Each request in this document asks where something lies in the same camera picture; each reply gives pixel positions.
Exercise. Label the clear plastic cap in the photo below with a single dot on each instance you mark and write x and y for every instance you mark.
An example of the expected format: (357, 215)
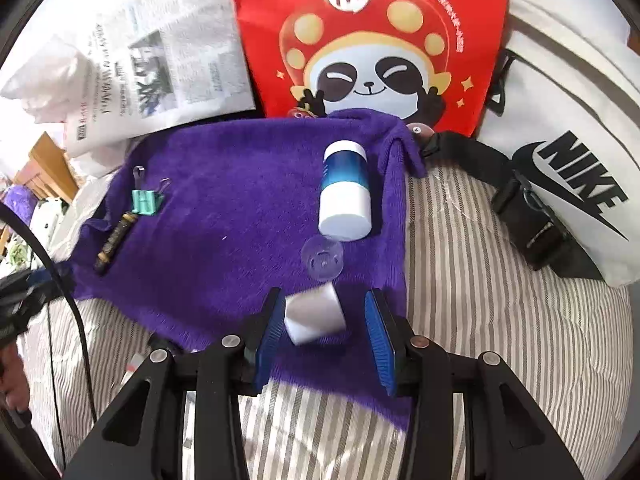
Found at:
(322, 260)

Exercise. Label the blue and white bottle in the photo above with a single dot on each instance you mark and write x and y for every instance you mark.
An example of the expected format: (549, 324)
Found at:
(345, 200)

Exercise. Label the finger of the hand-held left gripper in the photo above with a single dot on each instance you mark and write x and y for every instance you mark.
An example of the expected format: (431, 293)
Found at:
(47, 282)

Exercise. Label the green binder clip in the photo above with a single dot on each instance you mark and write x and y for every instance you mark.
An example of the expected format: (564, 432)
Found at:
(146, 202)

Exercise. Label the white waist bag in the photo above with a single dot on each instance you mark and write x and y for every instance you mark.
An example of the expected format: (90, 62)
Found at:
(550, 85)

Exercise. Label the person's left hand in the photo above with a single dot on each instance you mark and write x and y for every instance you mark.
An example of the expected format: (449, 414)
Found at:
(14, 377)

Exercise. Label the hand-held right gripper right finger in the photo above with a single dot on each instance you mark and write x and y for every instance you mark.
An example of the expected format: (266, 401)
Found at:
(380, 345)

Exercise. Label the red paper bag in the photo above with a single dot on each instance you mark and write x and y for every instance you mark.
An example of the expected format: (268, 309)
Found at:
(390, 25)

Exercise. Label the purple towel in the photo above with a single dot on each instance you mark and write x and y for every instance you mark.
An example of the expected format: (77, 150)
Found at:
(225, 210)

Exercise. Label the white tape roll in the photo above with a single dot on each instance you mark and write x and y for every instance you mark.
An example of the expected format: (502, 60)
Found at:
(315, 315)

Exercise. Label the folded newspaper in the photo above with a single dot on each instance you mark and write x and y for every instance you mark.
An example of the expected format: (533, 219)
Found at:
(175, 50)

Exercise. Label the black and gold battery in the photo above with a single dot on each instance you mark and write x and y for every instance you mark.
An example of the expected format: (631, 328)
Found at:
(116, 242)

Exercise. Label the wooden bedside table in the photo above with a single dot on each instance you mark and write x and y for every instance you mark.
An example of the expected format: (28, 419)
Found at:
(47, 160)

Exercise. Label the white plastic shopping bag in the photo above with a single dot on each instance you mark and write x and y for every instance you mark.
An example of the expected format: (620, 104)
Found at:
(45, 85)

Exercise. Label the striped bed quilt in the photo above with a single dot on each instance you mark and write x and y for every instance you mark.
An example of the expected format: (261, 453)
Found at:
(500, 360)

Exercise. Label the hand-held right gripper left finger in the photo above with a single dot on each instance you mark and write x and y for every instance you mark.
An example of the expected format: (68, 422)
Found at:
(267, 345)

